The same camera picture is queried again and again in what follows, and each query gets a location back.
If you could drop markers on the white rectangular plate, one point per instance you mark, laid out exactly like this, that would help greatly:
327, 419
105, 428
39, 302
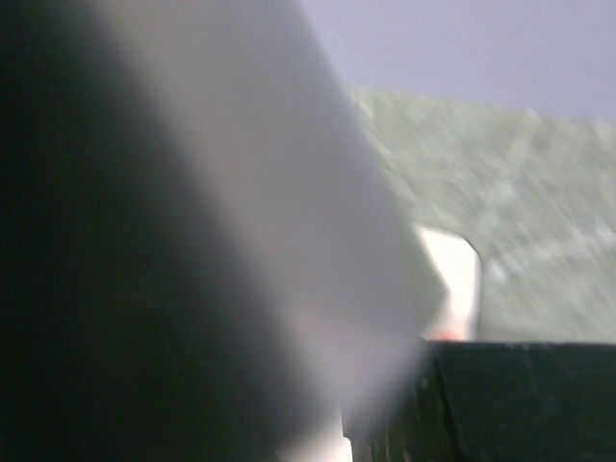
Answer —
460, 269

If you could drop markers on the glazed red meat strip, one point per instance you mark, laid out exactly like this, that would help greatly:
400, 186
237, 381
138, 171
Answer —
448, 335

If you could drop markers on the steel serving tongs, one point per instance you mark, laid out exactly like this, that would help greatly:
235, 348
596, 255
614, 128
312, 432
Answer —
201, 259

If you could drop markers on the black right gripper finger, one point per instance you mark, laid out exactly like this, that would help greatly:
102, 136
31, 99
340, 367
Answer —
499, 402

